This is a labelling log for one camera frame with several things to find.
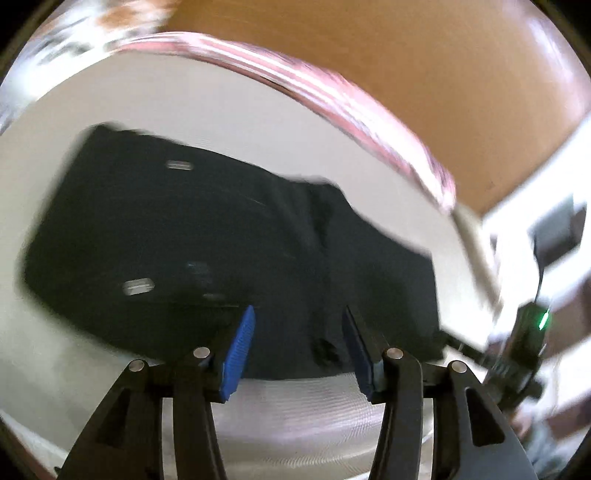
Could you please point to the black pants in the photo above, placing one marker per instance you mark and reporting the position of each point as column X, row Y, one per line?
column 184, row 230

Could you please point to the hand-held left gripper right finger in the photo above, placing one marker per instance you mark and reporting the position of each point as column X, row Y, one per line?
column 358, row 355

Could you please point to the pink striped pillow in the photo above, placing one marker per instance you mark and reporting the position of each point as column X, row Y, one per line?
column 323, row 92

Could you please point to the floral pillow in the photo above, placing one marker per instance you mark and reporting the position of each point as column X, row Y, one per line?
column 106, row 23

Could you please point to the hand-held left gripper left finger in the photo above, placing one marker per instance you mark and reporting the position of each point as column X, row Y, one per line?
column 238, row 355

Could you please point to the wooden headboard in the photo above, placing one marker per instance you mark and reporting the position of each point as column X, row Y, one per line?
column 415, row 69

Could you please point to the dark rectangular wall panel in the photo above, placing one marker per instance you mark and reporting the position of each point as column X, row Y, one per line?
column 556, row 230

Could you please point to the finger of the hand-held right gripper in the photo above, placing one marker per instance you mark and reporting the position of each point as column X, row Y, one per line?
column 461, row 348

